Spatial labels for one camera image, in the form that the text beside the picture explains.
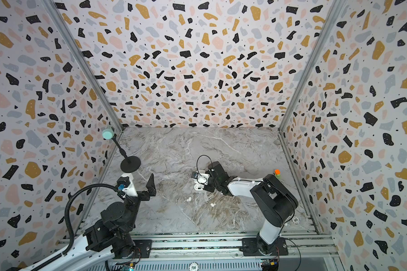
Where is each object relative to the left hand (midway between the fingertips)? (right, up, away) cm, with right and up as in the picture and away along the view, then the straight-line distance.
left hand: (144, 174), depth 69 cm
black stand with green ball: (-21, +1, +31) cm, 38 cm away
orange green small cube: (+65, -4, +29) cm, 71 cm away
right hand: (+22, -4, +22) cm, 31 cm away
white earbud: (+16, -17, +19) cm, 30 cm away
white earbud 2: (+28, -19, +18) cm, 38 cm away
